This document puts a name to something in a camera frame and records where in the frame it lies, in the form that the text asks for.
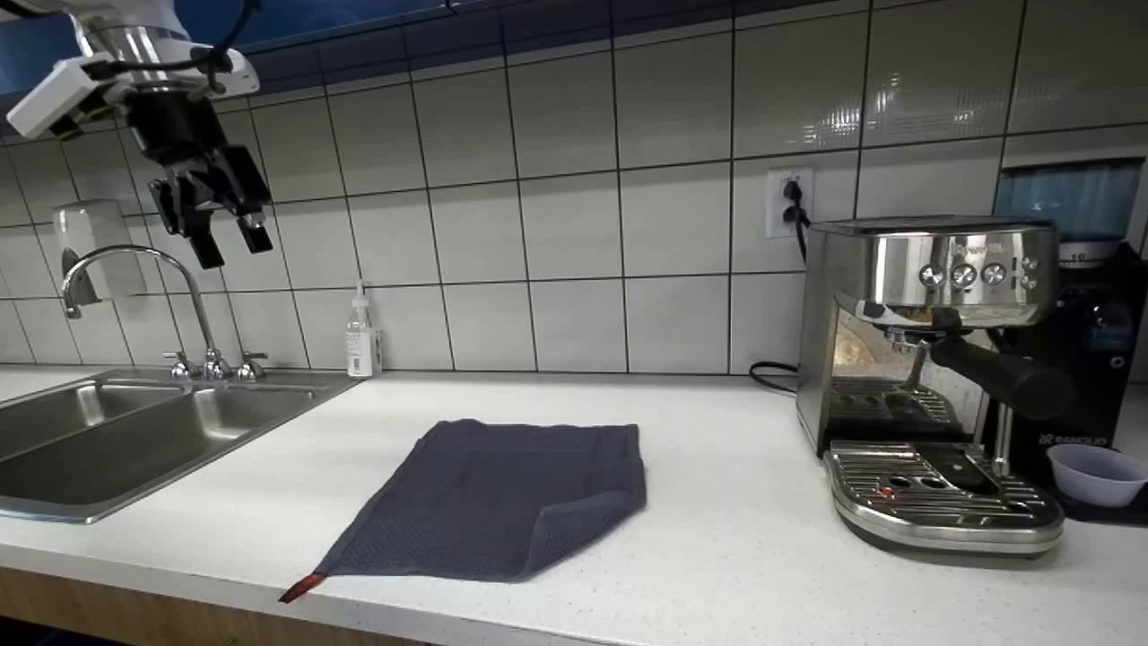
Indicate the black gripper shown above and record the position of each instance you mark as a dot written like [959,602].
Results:
[200,173]

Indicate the grey towel with red tag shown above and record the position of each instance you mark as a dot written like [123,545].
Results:
[491,503]

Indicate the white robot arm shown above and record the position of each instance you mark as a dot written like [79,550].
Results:
[139,61]

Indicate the clear soap pump bottle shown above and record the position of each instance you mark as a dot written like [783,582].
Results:
[362,340]

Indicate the stainless steel sink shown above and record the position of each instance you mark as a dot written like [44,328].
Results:
[98,441]

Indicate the stainless steel espresso machine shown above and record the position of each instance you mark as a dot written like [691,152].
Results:
[906,392]

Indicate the black coffee grinder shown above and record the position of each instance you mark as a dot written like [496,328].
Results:
[1096,317]

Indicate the small purple cup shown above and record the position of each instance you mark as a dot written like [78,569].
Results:
[1096,474]

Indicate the clear wall soap dispenser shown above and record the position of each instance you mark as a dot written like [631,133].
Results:
[98,226]

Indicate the white wall power outlet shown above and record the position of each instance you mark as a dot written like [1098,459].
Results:
[787,200]

